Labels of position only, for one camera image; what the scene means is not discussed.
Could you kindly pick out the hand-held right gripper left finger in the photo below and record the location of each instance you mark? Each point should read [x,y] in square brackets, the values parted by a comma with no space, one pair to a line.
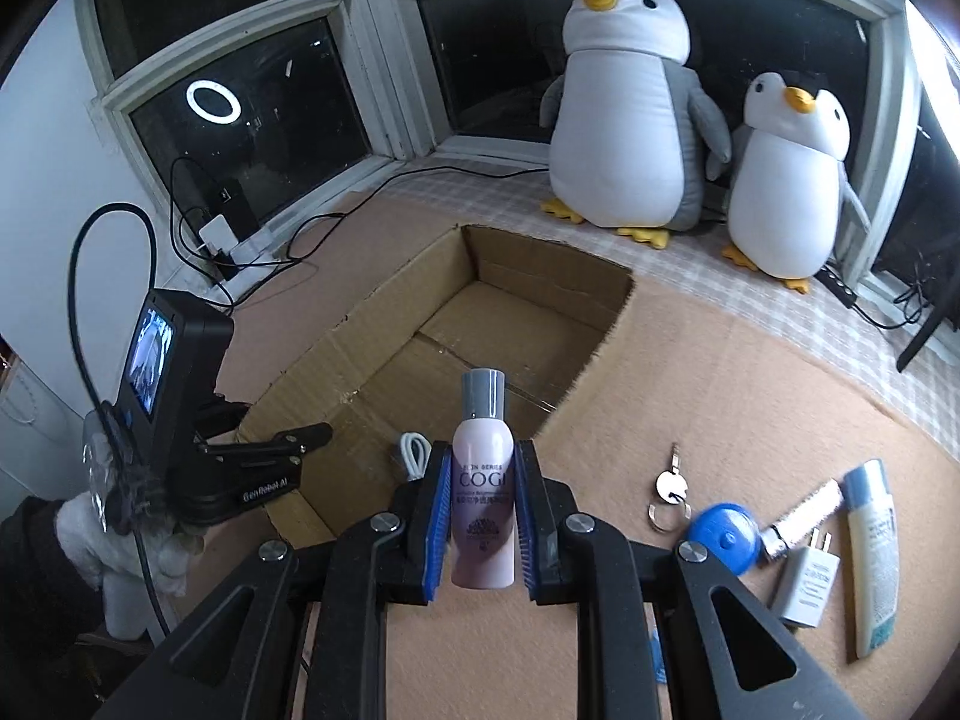
[433,532]

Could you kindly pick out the white charger block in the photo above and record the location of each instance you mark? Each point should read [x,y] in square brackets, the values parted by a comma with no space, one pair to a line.
[216,232]

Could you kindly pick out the white tube with blue cap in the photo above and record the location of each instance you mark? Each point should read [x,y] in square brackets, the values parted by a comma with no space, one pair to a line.
[874,562]

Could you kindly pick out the white plug adapter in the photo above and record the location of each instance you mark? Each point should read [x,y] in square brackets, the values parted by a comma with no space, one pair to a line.
[806,585]

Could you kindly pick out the blue foil packet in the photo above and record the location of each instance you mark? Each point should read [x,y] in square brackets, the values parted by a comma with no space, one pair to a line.
[658,652]

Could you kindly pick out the small penguin plush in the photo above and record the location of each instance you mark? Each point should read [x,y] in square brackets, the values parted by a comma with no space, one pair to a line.
[787,195]

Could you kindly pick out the black power adapter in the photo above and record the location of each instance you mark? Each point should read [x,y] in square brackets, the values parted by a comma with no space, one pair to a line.
[238,206]

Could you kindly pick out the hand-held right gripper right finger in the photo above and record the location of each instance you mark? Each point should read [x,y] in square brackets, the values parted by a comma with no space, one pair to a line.
[529,532]

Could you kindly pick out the white window frame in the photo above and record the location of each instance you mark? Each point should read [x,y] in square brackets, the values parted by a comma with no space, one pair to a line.
[382,52]

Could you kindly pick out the person's left hand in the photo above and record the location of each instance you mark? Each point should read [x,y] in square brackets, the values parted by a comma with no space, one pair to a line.
[142,577]

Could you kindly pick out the cardboard box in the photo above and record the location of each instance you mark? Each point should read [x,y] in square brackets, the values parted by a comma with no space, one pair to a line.
[487,322]

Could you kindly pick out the white power strip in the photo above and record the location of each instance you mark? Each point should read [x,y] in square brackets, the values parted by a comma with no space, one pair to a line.
[251,251]

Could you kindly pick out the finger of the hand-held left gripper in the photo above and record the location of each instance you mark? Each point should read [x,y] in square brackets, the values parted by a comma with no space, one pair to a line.
[300,439]
[229,412]

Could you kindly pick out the checked cloth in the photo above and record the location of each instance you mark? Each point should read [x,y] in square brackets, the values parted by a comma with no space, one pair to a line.
[697,270]

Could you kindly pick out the white patterned tube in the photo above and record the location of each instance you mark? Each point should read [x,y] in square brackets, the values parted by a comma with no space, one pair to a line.
[806,510]

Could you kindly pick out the pink bottle with grey cap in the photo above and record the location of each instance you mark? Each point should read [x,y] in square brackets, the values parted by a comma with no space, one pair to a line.
[484,465]

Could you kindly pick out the black stand leg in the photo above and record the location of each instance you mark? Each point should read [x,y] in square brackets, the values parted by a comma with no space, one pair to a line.
[926,334]

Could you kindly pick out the large penguin plush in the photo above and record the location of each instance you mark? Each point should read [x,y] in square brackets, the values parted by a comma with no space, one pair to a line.
[630,127]

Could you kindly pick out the person's left forearm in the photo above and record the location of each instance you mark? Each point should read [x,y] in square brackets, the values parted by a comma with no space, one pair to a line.
[41,592]

